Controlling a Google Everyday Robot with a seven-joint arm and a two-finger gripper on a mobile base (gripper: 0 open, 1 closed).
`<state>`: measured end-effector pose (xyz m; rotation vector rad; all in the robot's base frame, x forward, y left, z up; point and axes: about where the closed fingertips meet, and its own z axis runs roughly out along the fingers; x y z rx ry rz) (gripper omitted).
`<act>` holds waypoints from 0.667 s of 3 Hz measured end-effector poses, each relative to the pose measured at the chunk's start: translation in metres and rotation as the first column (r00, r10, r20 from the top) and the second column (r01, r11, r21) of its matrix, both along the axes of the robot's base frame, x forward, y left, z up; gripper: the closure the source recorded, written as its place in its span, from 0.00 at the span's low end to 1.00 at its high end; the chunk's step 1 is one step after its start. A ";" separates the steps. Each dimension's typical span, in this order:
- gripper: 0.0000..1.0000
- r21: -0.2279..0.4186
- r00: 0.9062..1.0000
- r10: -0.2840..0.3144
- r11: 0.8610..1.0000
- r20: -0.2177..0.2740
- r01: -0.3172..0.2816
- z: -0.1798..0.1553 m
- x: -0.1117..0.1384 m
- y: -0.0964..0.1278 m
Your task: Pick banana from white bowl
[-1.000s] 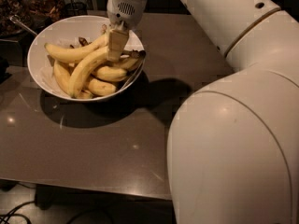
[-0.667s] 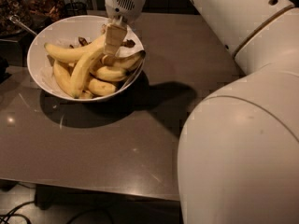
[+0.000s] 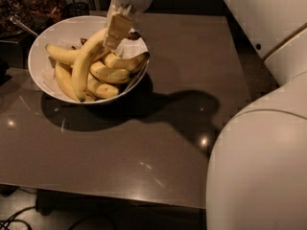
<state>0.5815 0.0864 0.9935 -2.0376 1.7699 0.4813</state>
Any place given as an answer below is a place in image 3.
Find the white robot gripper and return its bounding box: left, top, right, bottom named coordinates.
left=104, top=0, right=153, bottom=50

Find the long front yellow banana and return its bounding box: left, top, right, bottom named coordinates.
left=72, top=29, right=112, bottom=102

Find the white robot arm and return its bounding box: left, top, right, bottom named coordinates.
left=205, top=0, right=307, bottom=230

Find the right upper yellow banana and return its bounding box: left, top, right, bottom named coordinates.
left=102, top=52, right=150, bottom=73

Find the white ceramic bowl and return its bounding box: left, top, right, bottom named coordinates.
left=28, top=15, right=149, bottom=104

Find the middle right yellow banana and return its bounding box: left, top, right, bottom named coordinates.
left=90, top=61, right=131, bottom=83

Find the top back yellow banana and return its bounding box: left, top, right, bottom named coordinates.
left=45, top=44, right=80, bottom=65

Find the bottom short yellow banana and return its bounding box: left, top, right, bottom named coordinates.
left=87, top=74, right=119, bottom=99

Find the left lower yellow banana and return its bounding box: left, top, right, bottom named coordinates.
left=55, top=61, right=79, bottom=102

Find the glass bowl of snacks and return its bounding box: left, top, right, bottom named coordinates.
left=0, top=0, right=34, bottom=38

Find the glass jar of snacks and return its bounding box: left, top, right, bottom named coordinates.
left=26, top=0, right=66, bottom=23

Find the metal serving spoon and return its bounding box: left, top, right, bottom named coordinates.
left=10, top=15, right=38, bottom=37

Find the dark wire basket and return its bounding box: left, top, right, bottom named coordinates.
left=67, top=2, right=89, bottom=17

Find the black floor cable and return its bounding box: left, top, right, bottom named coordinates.
left=0, top=204, right=37, bottom=230

